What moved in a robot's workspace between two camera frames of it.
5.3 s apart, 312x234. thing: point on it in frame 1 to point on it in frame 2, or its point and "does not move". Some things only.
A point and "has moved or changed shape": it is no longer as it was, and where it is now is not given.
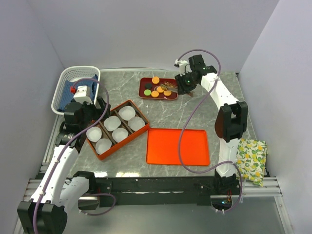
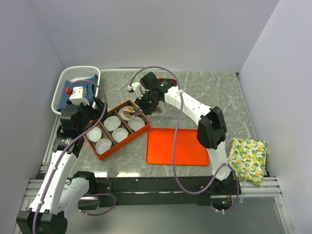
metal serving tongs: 170,87 has moved or changed shape
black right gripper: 182,88 to 147,110
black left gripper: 99,112 does not move
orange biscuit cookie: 167,92 has moved or changed shape
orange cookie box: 118,127 does not move
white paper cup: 111,123 does not move
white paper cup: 126,112 does not move
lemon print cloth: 251,155 does not move
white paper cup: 119,134 does not move
